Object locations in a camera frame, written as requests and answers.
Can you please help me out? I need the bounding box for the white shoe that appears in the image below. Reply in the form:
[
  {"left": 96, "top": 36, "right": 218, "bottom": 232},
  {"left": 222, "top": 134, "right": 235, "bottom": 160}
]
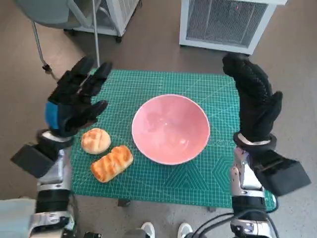
[
  {"left": 178, "top": 223, "right": 193, "bottom": 238},
  {"left": 141, "top": 222, "right": 156, "bottom": 238}
]

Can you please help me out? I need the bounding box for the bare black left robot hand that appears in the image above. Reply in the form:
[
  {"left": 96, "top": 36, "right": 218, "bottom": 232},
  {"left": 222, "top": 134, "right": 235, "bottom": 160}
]
[{"left": 45, "top": 56, "right": 113, "bottom": 137}]

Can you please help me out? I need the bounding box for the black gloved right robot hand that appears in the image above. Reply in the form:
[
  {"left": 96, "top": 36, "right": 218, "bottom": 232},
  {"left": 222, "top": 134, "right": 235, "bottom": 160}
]
[{"left": 222, "top": 52, "right": 283, "bottom": 142}]

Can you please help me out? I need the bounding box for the white wheeled mesh cabinet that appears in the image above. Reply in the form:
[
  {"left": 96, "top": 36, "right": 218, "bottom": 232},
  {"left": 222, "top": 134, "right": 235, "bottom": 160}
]
[{"left": 63, "top": 0, "right": 143, "bottom": 42}]

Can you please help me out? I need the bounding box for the grey chair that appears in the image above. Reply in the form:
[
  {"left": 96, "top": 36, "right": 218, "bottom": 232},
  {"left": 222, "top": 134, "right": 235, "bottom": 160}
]
[{"left": 13, "top": 0, "right": 85, "bottom": 74}]

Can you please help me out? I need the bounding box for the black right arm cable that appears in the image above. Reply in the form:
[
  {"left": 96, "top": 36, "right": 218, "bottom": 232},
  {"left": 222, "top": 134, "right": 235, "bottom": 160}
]
[{"left": 192, "top": 193, "right": 279, "bottom": 238}]

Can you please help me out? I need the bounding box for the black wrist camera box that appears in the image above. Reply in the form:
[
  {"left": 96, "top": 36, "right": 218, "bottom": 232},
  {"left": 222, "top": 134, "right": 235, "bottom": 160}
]
[
  {"left": 10, "top": 142, "right": 59, "bottom": 179},
  {"left": 252, "top": 150, "right": 312, "bottom": 197}
]

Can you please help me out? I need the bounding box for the green cutting mat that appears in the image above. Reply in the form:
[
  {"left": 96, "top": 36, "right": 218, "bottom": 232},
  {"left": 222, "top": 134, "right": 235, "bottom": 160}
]
[{"left": 70, "top": 69, "right": 277, "bottom": 208}]

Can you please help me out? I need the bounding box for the long orange toy bread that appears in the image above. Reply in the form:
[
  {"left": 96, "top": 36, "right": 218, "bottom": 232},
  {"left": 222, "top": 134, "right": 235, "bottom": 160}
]
[{"left": 90, "top": 145, "right": 134, "bottom": 183}]

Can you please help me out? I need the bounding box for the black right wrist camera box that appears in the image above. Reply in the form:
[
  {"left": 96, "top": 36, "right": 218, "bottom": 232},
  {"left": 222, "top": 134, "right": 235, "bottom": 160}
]
[{"left": 252, "top": 150, "right": 312, "bottom": 197}]

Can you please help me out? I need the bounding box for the pink bowl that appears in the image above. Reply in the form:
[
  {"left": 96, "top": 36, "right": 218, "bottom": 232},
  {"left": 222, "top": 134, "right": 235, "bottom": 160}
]
[{"left": 131, "top": 94, "right": 211, "bottom": 166}]

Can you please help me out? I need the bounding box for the silver metal pole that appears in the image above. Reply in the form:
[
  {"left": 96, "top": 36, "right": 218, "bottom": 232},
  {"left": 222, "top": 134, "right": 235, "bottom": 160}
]
[{"left": 92, "top": 0, "right": 101, "bottom": 67}]

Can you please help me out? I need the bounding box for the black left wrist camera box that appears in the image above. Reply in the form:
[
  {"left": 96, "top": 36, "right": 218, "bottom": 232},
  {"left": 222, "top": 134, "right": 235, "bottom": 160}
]
[{"left": 10, "top": 142, "right": 59, "bottom": 179}]

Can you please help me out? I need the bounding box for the person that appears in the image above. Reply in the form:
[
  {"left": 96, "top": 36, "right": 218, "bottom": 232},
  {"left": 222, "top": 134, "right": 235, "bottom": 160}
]
[{"left": 0, "top": 197, "right": 38, "bottom": 238}]

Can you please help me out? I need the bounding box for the white cabinet with mesh front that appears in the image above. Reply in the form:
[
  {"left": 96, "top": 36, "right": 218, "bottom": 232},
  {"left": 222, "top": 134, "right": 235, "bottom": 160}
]
[{"left": 178, "top": 0, "right": 288, "bottom": 55}]

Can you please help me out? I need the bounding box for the round toy bread bun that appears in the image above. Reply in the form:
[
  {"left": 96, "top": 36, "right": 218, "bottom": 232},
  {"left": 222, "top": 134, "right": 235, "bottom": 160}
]
[{"left": 81, "top": 128, "right": 111, "bottom": 155}]

